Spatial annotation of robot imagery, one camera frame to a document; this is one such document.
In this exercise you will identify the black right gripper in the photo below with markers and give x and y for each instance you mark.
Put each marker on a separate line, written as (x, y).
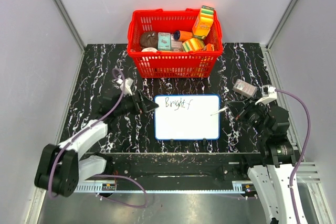
(238, 108)

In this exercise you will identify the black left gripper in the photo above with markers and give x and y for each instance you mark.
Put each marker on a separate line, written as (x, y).
(149, 105)

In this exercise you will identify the black whiteboard marker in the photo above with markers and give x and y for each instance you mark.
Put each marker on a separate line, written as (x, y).
(220, 110)

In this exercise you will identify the blue framed whiteboard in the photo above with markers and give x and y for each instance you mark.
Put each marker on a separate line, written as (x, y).
(187, 117)

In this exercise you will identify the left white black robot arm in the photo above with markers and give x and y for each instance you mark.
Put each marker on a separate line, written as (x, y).
(61, 167)

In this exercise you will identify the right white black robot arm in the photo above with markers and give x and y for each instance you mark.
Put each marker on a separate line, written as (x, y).
(274, 173)

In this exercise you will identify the pink white eraser box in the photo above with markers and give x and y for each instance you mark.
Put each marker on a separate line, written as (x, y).
(244, 88)

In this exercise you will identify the white round lid container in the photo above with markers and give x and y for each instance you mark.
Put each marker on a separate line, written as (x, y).
(149, 49)

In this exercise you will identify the red plastic shopping basket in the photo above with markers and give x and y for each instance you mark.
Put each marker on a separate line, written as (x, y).
(169, 64)

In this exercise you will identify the brown round bread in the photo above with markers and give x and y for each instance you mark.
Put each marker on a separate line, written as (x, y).
(149, 39)

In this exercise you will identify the pink white small box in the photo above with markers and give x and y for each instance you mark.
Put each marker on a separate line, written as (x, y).
(176, 46)

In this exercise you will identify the teal small box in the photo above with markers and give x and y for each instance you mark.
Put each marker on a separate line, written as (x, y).
(164, 41)

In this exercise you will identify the orange snack packet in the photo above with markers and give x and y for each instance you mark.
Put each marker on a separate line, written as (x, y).
(209, 47)

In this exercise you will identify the yellow green sponge pack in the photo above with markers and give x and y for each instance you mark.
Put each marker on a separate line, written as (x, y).
(193, 45)

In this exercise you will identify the orange blue-capped bottle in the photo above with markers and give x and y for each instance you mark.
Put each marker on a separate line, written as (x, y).
(182, 36)

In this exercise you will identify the orange juice carton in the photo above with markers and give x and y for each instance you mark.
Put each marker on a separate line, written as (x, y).
(203, 22)

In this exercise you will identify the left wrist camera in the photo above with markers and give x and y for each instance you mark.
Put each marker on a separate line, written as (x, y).
(126, 86)

